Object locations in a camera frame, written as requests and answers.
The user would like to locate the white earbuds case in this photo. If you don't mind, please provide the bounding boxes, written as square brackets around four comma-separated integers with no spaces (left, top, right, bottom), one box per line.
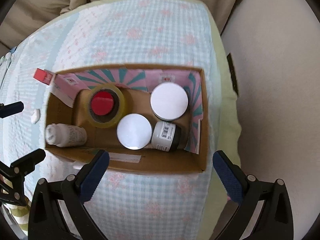
[30,108,41,124]

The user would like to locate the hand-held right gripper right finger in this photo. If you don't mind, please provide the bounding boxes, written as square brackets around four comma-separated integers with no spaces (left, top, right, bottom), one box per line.
[212,150,293,240]

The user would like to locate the blue checked printed bedsheet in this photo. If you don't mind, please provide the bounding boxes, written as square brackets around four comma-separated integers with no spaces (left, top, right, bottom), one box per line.
[0,0,221,240]

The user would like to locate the red box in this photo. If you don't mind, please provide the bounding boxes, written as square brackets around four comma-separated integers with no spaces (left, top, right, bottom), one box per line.
[34,68,56,87]

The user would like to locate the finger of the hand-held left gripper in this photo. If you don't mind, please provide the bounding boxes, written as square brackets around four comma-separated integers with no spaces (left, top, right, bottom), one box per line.
[0,101,25,119]
[0,149,47,205]

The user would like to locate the black flat object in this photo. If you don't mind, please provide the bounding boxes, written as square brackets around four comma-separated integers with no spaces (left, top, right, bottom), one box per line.
[226,53,240,97]

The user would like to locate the white round jar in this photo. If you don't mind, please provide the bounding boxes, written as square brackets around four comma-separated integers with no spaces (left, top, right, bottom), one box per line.
[150,82,189,122]
[116,114,153,150]

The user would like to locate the small silver jar red lid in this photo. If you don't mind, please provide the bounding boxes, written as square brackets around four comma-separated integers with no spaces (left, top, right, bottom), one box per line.
[90,91,114,116]

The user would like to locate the green zigzag cloth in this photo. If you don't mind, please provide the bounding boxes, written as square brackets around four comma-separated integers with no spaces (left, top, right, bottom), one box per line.
[4,199,31,236]

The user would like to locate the white jar black lid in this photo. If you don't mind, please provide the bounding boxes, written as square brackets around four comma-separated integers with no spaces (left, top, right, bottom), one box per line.
[151,121,182,152]

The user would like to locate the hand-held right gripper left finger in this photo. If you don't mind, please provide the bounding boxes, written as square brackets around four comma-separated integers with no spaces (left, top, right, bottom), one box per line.
[28,149,110,240]

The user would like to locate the cardboard box with pink lining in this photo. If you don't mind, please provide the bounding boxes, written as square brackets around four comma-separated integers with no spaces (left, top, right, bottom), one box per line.
[45,64,209,174]

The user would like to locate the white pill bottle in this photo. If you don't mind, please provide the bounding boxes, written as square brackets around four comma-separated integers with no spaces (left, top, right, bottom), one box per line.
[45,123,87,147]

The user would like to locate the clear tape roll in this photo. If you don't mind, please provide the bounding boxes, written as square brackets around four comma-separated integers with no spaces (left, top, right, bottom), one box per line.
[85,84,125,129]

